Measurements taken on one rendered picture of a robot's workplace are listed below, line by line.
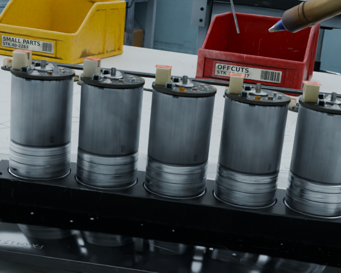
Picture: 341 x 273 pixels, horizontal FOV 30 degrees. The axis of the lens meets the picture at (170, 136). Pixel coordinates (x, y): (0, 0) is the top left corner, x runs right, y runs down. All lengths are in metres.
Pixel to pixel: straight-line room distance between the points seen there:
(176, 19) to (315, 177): 4.71
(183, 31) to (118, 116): 4.69
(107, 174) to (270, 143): 0.06
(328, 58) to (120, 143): 4.50
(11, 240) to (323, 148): 0.12
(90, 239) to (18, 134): 0.05
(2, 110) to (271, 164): 0.25
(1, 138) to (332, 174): 0.21
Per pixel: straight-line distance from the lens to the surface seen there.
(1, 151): 0.35
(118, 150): 0.24
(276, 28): 0.22
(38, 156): 0.25
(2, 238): 0.23
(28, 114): 0.25
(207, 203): 0.24
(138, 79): 0.25
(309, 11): 0.21
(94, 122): 0.24
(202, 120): 0.24
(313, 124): 0.23
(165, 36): 4.97
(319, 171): 0.24
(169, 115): 0.23
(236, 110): 0.23
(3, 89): 0.51
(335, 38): 4.70
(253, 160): 0.23
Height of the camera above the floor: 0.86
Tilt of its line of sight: 16 degrees down
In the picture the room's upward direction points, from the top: 5 degrees clockwise
